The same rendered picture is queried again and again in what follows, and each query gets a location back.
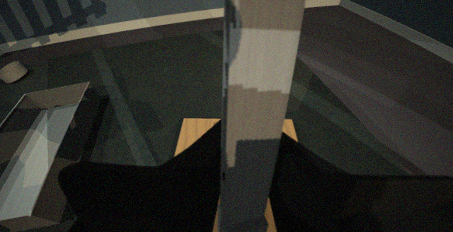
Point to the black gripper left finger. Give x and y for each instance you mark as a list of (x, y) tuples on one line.
[(184, 190)]

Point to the grey rectangular tray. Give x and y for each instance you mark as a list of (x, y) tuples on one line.
[(45, 132)]

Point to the wooden cutting board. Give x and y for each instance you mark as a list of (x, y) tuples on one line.
[(193, 128)]

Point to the grey measuring cup with long handle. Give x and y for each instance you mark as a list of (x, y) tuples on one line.
[(12, 72)]

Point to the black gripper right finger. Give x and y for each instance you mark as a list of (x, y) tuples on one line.
[(309, 194)]

